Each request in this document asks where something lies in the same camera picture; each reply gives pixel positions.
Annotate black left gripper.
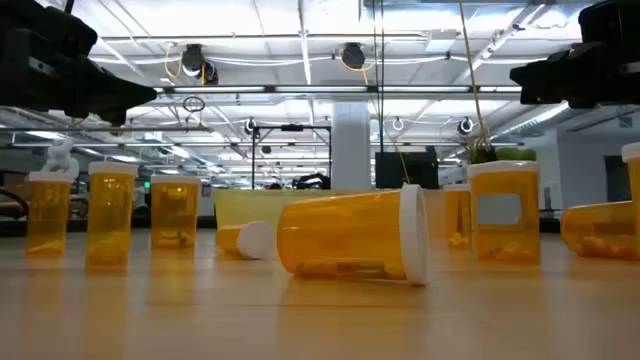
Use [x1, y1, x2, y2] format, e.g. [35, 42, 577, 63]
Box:
[0, 0, 159, 126]

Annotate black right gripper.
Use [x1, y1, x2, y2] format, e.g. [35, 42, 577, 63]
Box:
[509, 0, 640, 110]

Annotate tall amber pill bottle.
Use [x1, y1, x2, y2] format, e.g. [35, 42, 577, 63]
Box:
[85, 161, 139, 271]
[621, 142, 640, 256]

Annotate stout amber pill bottle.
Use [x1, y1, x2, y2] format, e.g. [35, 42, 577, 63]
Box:
[150, 174, 202, 251]

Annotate slim amber pill bottle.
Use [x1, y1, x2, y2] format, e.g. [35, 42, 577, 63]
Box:
[27, 171, 75, 257]

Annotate large labelled amber pill bottle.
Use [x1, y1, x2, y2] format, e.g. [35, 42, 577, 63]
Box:
[467, 160, 542, 266]

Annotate small amber pill bottle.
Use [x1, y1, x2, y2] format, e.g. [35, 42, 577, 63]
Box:
[215, 220, 277, 261]
[443, 183, 473, 250]

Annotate yellow translucent plastic bin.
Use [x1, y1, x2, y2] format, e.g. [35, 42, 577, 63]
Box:
[214, 188, 337, 237]

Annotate orange translucent plastic bin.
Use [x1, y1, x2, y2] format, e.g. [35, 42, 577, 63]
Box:
[335, 187, 447, 239]

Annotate white robot figure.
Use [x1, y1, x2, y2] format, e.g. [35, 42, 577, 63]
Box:
[39, 137, 80, 176]

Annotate green plant in patterned pot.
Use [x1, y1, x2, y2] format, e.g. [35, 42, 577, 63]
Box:
[464, 132, 539, 164]

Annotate dark grey door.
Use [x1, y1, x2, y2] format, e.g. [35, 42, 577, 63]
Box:
[603, 154, 632, 204]

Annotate long ceiling light strip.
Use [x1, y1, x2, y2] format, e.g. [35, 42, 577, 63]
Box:
[154, 84, 524, 96]

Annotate black background robot arms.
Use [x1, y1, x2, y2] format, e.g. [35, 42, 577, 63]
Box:
[294, 173, 332, 190]

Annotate white building column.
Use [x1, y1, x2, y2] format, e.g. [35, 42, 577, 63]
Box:
[331, 102, 372, 191]

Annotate silver ventilation duct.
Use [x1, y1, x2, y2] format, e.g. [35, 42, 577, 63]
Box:
[492, 102, 574, 143]

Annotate black hanging cable loop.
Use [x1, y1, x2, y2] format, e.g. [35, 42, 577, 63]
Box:
[182, 94, 206, 114]

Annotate black ceiling cable reel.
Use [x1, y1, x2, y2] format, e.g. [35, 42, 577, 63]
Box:
[179, 43, 220, 85]
[338, 42, 376, 85]

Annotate yellow hanging cable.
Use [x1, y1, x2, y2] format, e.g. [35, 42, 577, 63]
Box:
[458, 0, 494, 151]

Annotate black aluminium table frame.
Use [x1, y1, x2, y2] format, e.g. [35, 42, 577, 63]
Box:
[0, 215, 564, 239]

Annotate black curved cable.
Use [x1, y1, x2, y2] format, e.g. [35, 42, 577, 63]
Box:
[0, 187, 30, 220]

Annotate black background frame rig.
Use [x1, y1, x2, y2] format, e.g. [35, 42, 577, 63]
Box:
[251, 123, 333, 190]

